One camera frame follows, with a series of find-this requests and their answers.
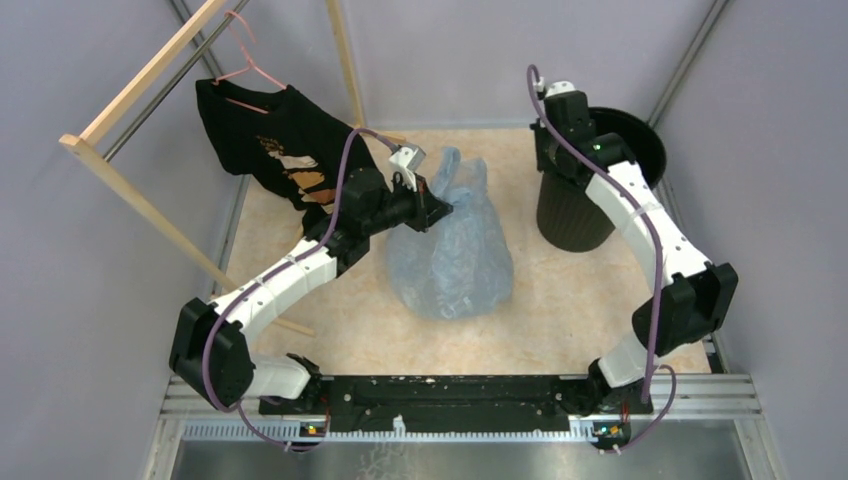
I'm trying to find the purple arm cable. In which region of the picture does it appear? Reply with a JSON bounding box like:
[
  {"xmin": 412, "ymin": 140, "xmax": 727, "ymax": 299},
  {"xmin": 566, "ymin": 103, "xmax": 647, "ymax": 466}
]
[
  {"xmin": 525, "ymin": 63, "xmax": 678, "ymax": 454},
  {"xmin": 199, "ymin": 127, "xmax": 403, "ymax": 454}
]

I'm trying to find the blue plastic trash bag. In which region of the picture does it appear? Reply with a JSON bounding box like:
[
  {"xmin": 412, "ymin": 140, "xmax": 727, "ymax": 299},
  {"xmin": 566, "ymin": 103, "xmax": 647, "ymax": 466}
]
[{"xmin": 385, "ymin": 147, "xmax": 514, "ymax": 320}]

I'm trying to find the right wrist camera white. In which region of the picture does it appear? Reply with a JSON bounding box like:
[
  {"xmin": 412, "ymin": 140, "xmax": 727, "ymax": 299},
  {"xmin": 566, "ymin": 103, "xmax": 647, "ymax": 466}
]
[{"xmin": 532, "ymin": 78, "xmax": 577, "ymax": 100}]

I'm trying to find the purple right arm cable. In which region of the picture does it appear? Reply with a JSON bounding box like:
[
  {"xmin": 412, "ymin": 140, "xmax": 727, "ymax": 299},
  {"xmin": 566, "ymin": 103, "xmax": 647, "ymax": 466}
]
[{"xmin": 525, "ymin": 63, "xmax": 678, "ymax": 454}]

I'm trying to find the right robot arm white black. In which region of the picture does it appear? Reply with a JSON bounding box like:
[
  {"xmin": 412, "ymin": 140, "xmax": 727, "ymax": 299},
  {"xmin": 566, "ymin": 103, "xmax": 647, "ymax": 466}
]
[{"xmin": 530, "ymin": 81, "xmax": 739, "ymax": 414}]

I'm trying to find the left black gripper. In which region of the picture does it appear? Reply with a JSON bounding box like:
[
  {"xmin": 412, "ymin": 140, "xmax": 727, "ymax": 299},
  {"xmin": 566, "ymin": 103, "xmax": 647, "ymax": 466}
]
[{"xmin": 364, "ymin": 170, "xmax": 452, "ymax": 235}]

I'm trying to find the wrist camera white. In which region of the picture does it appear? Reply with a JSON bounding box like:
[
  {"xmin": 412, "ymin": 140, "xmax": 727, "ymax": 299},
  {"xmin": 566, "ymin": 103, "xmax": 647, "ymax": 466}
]
[
  {"xmin": 532, "ymin": 78, "xmax": 577, "ymax": 100},
  {"xmin": 389, "ymin": 143, "xmax": 426, "ymax": 191}
]

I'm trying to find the wooden clothes rack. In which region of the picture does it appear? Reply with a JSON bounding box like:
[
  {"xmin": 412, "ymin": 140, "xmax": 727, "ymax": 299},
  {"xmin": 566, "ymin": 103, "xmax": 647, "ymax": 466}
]
[{"xmin": 58, "ymin": 0, "xmax": 408, "ymax": 339}]

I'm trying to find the black printed t-shirt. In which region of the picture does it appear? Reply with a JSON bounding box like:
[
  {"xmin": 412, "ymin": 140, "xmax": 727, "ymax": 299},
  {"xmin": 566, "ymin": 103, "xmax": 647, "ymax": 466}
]
[{"xmin": 195, "ymin": 79, "xmax": 352, "ymax": 230}]

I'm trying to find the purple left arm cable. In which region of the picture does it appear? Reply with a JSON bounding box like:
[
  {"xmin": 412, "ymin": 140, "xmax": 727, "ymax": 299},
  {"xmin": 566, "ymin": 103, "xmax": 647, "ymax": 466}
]
[{"xmin": 199, "ymin": 127, "xmax": 403, "ymax": 454}]

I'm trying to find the black ribbed trash bin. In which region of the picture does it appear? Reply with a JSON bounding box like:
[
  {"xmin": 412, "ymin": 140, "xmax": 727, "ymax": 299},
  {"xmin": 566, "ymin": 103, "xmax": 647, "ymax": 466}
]
[{"xmin": 531, "ymin": 107, "xmax": 667, "ymax": 253}]

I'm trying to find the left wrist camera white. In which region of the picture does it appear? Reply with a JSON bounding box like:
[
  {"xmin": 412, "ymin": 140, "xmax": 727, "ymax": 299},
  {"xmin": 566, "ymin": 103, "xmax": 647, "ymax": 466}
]
[{"xmin": 389, "ymin": 143, "xmax": 426, "ymax": 191}]

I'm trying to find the metal hanging rod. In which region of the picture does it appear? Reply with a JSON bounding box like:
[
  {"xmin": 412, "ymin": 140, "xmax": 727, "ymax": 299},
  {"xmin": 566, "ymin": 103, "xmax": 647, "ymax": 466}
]
[{"xmin": 103, "ymin": 13, "xmax": 234, "ymax": 163}]

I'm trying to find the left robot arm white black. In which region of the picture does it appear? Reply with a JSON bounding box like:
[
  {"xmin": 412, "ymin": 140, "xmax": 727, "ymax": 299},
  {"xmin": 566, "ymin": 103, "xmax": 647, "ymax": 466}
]
[{"xmin": 168, "ymin": 169, "xmax": 453, "ymax": 414}]

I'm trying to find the pink wire hanger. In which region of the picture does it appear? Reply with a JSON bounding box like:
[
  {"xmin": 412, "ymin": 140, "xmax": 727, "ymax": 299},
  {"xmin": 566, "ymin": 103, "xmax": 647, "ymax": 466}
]
[{"xmin": 210, "ymin": 24, "xmax": 288, "ymax": 115}]

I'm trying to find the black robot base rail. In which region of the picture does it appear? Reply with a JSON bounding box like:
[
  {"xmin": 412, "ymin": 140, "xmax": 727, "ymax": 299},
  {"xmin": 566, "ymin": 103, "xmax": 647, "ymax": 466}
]
[{"xmin": 259, "ymin": 375, "xmax": 654, "ymax": 433}]

